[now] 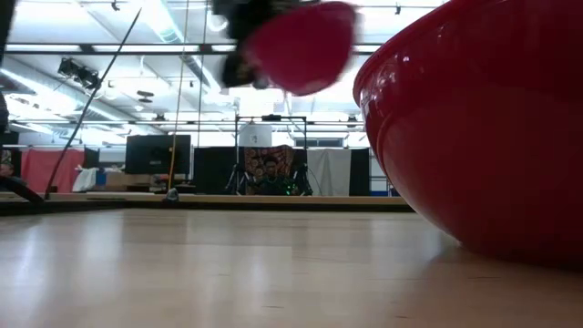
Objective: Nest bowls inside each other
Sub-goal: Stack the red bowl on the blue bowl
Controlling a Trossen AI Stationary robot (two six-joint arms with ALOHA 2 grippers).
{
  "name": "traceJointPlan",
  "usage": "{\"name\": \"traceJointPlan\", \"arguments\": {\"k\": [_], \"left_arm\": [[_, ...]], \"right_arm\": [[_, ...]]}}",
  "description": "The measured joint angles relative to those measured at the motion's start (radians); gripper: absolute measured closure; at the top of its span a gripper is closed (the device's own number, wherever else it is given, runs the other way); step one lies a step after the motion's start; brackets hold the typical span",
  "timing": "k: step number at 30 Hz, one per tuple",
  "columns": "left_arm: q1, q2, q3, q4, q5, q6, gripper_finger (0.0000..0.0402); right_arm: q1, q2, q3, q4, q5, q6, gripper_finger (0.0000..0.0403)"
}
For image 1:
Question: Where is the pink plastic bowl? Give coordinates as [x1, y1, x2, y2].
[243, 1, 359, 97]

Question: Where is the white plastic bag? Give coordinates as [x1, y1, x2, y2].
[71, 166, 99, 193]

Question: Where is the black ceiling spotlight cluster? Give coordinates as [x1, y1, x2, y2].
[56, 56, 102, 91]

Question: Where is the orange hanging cloth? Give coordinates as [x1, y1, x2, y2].
[20, 147, 87, 194]

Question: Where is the white hanging box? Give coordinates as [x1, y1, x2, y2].
[238, 123, 273, 149]

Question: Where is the patterned hanging cloth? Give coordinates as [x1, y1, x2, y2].
[242, 144, 296, 179]

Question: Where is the black slanted pole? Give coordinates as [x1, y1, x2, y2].
[44, 7, 143, 200]

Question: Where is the long wooden side table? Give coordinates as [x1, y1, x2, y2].
[0, 191, 414, 214]

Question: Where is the black curved tube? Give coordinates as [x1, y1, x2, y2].
[0, 174, 46, 205]

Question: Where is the black hanging curtain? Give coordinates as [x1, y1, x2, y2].
[192, 146, 239, 196]

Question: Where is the yellow hanging cable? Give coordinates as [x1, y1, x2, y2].
[167, 0, 191, 192]

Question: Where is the black monitor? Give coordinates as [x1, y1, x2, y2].
[124, 134, 193, 176]

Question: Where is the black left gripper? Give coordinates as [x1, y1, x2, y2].
[210, 0, 320, 91]

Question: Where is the person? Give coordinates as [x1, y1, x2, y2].
[252, 156, 290, 197]

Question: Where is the white hanging cloth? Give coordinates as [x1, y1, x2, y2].
[305, 148, 353, 198]

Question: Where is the red plastic bowl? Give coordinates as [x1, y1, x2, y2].
[353, 0, 583, 273]

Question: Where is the black metal frame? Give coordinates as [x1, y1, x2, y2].
[233, 114, 309, 197]

